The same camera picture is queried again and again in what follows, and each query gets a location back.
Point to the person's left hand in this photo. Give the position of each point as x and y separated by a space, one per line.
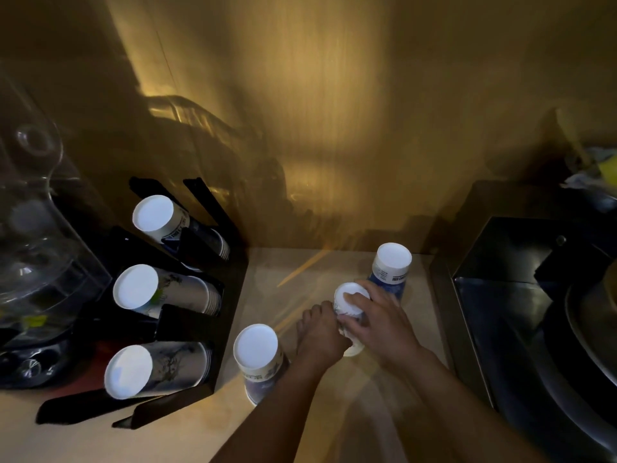
320 339

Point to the person's right hand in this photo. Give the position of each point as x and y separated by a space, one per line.
385 327

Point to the person's left fingers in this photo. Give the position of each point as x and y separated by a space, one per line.
315 314

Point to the person's right thumb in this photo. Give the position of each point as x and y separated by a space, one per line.
351 326

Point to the white paper cup stack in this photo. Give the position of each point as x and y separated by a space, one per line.
348 308

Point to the person's left forearm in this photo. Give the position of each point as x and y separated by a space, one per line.
277 414

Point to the person's right forearm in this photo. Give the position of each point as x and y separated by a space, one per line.
462 409

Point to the blue grey paper cup stack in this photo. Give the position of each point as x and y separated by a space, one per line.
258 356

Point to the black cup holder rack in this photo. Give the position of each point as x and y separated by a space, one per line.
193 323

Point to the black metal sink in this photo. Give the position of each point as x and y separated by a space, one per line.
511 323

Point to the green print cup stack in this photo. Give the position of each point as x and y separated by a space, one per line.
144 290

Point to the ink print cup stack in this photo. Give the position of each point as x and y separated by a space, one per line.
144 368

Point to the blue banded cup stack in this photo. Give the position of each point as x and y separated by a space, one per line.
161 221

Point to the round metal pot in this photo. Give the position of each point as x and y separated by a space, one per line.
595 323

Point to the black blender base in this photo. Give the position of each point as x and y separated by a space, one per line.
29 364

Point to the yellow cleaning cloth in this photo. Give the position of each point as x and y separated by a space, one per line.
605 171

